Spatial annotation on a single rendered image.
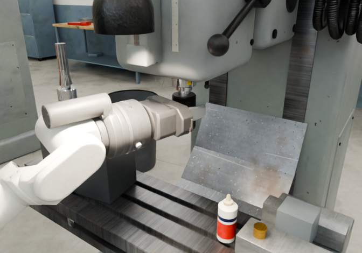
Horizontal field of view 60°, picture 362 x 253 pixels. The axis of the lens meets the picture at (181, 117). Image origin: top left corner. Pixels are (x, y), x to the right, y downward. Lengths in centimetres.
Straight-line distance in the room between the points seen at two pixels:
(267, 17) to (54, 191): 46
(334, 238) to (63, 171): 46
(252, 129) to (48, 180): 65
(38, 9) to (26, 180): 744
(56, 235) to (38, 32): 604
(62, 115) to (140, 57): 14
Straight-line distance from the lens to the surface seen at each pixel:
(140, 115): 52
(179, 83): 58
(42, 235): 233
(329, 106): 91
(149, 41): 48
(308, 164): 98
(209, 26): 47
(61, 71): 84
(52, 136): 50
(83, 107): 48
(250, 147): 96
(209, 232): 75
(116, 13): 36
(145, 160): 272
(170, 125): 55
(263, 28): 63
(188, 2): 47
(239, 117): 98
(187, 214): 79
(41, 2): 789
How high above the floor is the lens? 144
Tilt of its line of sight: 21 degrees down
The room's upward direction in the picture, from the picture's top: straight up
